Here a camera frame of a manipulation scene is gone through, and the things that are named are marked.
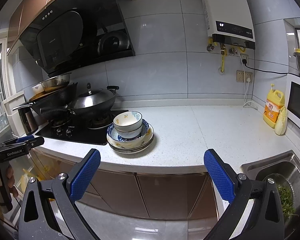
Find blue patterned shallow bowl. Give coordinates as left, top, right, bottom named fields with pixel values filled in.
left=107, top=119, right=149, bottom=141

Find yellow bear print plate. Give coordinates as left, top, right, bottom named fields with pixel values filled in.
left=107, top=139, right=154, bottom=155

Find white bowl blue leaf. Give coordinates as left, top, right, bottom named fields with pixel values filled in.
left=113, top=111, right=143, bottom=132

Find person's left hand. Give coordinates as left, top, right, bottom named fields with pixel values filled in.
left=6, top=165, right=18, bottom=198

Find black glass gas stove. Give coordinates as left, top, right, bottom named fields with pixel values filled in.
left=36, top=110, right=125, bottom=145

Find green vegetables in sink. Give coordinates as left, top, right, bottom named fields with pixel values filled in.
left=276, top=184, right=295, bottom=222

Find stainless steel sink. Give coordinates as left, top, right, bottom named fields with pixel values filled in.
left=242, top=150, right=300, bottom=239

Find pale cabbage piece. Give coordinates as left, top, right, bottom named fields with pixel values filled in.
left=274, top=106, right=287, bottom=135

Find small white floral bowl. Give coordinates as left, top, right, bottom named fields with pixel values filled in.
left=32, top=83, right=44, bottom=95

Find black ridged frying pan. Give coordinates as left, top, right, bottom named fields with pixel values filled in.
left=12, top=83, right=78, bottom=120

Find black lidded wok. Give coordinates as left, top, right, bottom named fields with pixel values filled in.
left=39, top=82, right=120, bottom=117

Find yellow detergent bottle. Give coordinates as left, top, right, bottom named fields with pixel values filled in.
left=263, top=83, right=285, bottom=128

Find steel bowl on pan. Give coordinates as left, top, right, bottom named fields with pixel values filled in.
left=41, top=72, right=71, bottom=89

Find white microwave oven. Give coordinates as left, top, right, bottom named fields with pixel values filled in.
left=285, top=74, right=300, bottom=128

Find yellow gas valve pipe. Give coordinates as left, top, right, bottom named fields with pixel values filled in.
left=206, top=37, right=246, bottom=74

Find black range hood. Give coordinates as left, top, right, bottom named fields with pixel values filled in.
left=8, top=0, right=135, bottom=76

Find white gas water heater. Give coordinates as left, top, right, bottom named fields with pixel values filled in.
left=202, top=0, right=255, bottom=49

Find white power cable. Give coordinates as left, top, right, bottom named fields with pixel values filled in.
left=239, top=53, right=259, bottom=111

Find beige wall socket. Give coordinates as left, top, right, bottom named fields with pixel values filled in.
left=236, top=70, right=253, bottom=83

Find black power cable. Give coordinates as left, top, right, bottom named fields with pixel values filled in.
left=242, top=58, right=298, bottom=76

